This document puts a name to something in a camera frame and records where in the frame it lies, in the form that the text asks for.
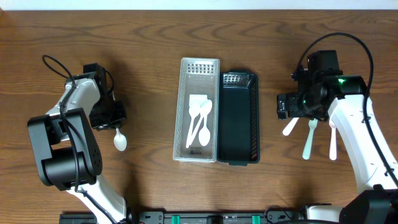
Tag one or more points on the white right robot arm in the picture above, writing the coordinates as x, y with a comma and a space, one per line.
370, 156

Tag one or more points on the pink plastic spoon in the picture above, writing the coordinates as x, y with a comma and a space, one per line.
290, 126

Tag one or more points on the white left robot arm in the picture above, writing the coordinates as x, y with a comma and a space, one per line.
66, 152

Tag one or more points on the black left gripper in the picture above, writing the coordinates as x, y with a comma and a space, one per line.
109, 119

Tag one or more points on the white plastic spoon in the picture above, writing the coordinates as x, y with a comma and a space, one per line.
120, 141
194, 111
204, 134
206, 107

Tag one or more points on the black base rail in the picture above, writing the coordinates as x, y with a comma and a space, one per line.
271, 215

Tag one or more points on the pink plastic fork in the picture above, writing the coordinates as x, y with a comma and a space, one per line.
333, 149

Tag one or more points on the mint green plastic fork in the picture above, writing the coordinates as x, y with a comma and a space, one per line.
308, 145

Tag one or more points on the black plastic mesh basket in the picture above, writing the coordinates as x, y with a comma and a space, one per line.
238, 114

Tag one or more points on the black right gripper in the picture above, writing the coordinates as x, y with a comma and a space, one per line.
293, 111

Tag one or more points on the clear plastic mesh basket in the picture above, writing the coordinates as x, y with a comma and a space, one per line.
199, 81

